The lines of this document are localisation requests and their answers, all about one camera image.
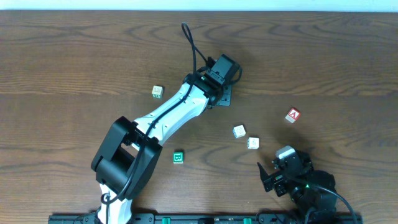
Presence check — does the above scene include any red letter A block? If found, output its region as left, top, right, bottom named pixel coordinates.
left=285, top=108, right=301, bottom=123

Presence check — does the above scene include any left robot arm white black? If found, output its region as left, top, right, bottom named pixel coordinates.
left=91, top=54, right=243, bottom=223

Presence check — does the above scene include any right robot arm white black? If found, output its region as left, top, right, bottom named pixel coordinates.
left=258, top=146, right=337, bottom=223

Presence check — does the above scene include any white block number 4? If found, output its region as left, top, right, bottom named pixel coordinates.
left=247, top=137, right=259, bottom=149

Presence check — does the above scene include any white block number 8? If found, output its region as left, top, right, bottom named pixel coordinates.
left=233, top=124, right=246, bottom=138

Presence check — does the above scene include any beige block green side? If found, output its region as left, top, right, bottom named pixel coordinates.
left=152, top=85, right=164, bottom=98

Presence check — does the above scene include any green letter B block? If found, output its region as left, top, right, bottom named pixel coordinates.
left=173, top=152, right=184, bottom=164

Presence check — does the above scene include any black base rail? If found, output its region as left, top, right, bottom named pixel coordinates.
left=48, top=212, right=364, bottom=224

